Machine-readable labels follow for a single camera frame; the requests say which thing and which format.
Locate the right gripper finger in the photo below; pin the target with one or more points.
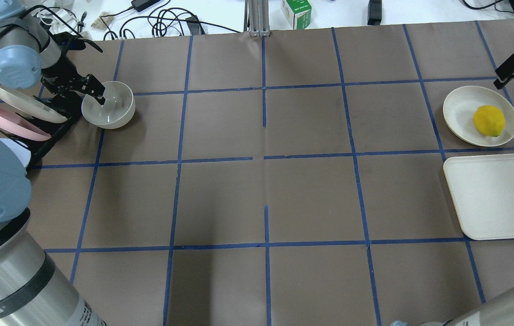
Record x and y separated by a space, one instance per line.
504 73

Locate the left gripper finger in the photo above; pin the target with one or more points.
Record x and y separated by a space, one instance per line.
90 85

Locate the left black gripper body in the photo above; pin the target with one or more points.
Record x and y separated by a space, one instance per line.
67 75

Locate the white ceramic bowl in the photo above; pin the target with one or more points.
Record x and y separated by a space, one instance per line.
117 110

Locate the yellow lemon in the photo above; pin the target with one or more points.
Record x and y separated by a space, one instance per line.
489 120

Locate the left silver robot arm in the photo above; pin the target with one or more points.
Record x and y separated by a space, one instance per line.
33 291

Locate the black dish rack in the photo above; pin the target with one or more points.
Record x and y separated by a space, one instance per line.
69 106

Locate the cream plate in rack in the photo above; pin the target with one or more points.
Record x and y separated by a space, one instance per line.
30 105

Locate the pink plate in rack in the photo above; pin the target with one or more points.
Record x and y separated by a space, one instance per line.
14 124

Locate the cream round plate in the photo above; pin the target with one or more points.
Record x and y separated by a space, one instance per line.
458 110

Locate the blue plate in rack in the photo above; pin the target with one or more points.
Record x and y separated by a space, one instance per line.
22 153

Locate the black power adapter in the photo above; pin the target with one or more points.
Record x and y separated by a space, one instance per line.
140 5

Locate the cream rectangular tray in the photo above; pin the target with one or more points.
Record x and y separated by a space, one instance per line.
482 191

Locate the green white carton box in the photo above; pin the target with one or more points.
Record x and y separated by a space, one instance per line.
297 12

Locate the aluminium frame post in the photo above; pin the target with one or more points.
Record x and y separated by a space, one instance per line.
256 20

